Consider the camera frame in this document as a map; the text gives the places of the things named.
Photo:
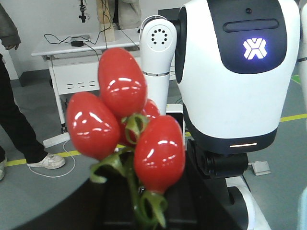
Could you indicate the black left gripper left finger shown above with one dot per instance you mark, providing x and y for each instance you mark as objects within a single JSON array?
[{"x": 78, "y": 211}]

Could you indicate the white power strip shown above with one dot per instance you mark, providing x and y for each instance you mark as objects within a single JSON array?
[{"x": 56, "y": 140}]

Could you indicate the person in beige hoodie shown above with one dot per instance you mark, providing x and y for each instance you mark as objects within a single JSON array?
[{"x": 123, "y": 14}]

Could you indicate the white humanoid robot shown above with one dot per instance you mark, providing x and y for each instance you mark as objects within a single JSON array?
[{"x": 233, "y": 61}]

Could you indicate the person in grey jacket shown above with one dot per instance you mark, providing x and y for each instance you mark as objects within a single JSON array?
[{"x": 12, "y": 120}]

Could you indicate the red cherry tomato bunch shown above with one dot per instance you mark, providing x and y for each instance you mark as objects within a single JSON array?
[{"x": 127, "y": 135}]

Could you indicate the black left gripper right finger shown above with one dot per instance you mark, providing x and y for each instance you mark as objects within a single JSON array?
[{"x": 201, "y": 199}]

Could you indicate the white desk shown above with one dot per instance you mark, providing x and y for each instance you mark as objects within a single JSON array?
[{"x": 74, "y": 69}]

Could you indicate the black camera rig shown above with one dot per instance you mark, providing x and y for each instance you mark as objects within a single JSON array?
[{"x": 82, "y": 8}]

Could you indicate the black power adapter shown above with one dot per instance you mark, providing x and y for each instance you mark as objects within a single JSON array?
[{"x": 77, "y": 43}]

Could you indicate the white foot pedal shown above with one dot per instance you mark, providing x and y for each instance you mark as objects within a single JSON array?
[{"x": 261, "y": 168}]

